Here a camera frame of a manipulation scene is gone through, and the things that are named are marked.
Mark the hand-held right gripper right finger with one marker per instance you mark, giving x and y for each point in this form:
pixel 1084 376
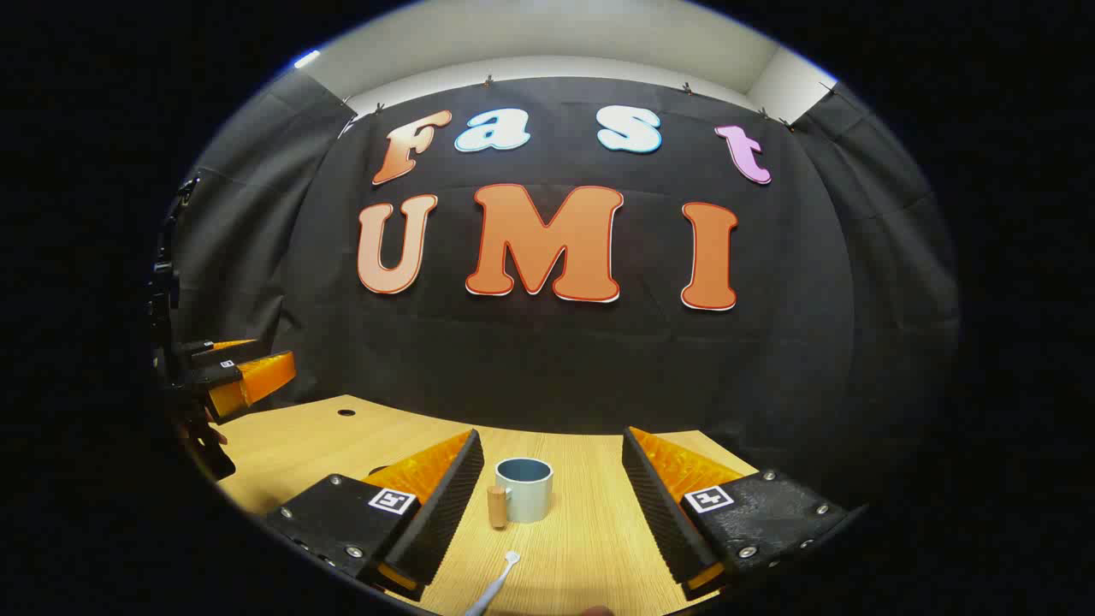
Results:
pixel 663 513

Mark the wooden desktop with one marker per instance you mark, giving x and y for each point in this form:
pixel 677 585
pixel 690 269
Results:
pixel 582 547

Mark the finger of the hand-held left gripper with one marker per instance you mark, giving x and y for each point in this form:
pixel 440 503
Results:
pixel 227 352
pixel 257 381

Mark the white toothbrush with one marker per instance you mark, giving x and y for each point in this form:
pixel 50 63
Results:
pixel 496 586

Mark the black backdrop cloth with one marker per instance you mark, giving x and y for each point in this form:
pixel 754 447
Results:
pixel 556 359

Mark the ceiling light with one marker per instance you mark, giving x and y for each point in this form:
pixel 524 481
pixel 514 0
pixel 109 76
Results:
pixel 306 59

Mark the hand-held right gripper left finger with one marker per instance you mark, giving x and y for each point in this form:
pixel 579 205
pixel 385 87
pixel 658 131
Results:
pixel 432 522

